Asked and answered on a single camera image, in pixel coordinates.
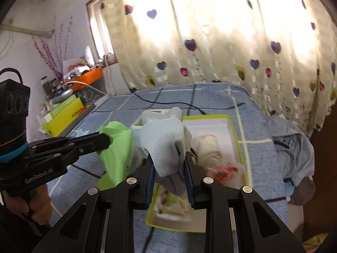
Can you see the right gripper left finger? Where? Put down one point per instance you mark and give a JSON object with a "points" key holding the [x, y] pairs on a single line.
{"points": [[103, 221]]}

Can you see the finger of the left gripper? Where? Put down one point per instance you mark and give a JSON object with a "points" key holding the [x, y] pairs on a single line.
{"points": [[86, 143]]}

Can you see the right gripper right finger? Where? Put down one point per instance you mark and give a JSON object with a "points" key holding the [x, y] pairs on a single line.
{"points": [[258, 228]]}

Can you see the green cloth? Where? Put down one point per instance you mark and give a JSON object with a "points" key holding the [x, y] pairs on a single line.
{"points": [[118, 156]]}

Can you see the grey knit glove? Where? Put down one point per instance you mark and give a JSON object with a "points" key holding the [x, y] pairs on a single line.
{"points": [[166, 139]]}

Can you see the blue face mask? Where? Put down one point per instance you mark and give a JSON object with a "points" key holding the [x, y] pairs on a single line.
{"points": [[80, 132]]}

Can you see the person left hand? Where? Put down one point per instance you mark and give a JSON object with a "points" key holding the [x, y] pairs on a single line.
{"points": [[40, 203]]}

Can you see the yellow cardboard box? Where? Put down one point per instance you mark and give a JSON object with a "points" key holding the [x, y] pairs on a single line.
{"points": [[62, 120]]}

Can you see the green white flat box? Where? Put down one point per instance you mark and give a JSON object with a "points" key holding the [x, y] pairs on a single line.
{"points": [[48, 114]]}

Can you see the striped pattern box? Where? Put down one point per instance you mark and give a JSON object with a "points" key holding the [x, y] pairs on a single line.
{"points": [[82, 115]]}

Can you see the grey oval device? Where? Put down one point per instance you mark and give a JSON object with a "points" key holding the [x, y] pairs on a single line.
{"points": [[61, 95]]}

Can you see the grey cloth lump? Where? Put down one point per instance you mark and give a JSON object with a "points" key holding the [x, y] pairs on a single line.
{"points": [[304, 192]]}

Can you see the glass jar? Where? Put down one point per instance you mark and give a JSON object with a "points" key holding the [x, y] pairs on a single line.
{"points": [[46, 85]]}

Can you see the blue plaid bedsheet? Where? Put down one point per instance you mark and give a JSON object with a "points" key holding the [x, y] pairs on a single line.
{"points": [[257, 149]]}

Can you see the pink flower branches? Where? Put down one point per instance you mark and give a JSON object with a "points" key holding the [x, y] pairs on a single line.
{"points": [[55, 53]]}

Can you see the orange tray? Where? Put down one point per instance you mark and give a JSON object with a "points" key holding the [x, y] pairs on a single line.
{"points": [[86, 79]]}

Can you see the light blue garment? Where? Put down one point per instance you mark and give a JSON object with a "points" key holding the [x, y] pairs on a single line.
{"points": [[294, 150]]}

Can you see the green rimmed white box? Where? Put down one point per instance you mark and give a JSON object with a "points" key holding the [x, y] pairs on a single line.
{"points": [[172, 212]]}

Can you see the cream rolled sock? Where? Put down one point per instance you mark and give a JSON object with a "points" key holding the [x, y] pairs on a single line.
{"points": [[207, 150]]}

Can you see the heart pattern curtain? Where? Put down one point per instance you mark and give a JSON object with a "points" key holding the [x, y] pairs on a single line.
{"points": [[283, 52]]}

